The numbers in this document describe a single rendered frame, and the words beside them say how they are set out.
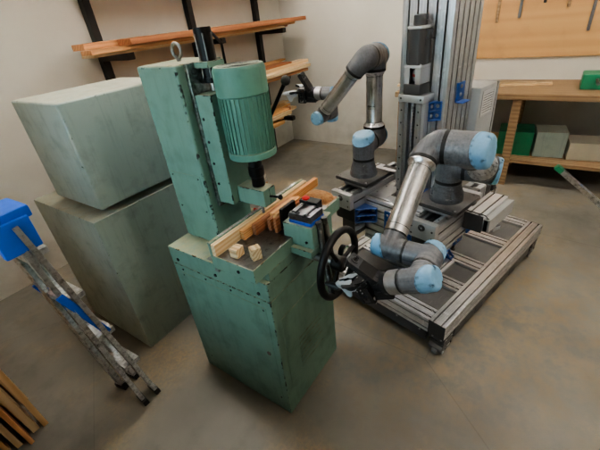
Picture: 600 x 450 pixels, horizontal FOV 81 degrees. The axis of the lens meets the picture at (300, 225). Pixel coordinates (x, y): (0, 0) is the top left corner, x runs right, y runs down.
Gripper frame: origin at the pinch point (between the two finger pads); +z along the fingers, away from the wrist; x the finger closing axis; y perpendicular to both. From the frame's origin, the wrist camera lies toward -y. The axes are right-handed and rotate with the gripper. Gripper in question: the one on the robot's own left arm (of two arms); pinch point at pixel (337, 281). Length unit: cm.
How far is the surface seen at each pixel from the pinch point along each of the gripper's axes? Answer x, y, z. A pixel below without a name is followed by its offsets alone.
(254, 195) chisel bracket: 9.0, -37.4, 25.6
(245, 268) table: -15.1, -19.7, 19.8
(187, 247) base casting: -9, -31, 63
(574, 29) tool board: 347, 4, -44
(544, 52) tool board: 346, 10, -20
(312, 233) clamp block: 8.5, -15.9, 7.5
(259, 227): 4.7, -25.7, 28.3
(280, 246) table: 0.6, -17.3, 17.7
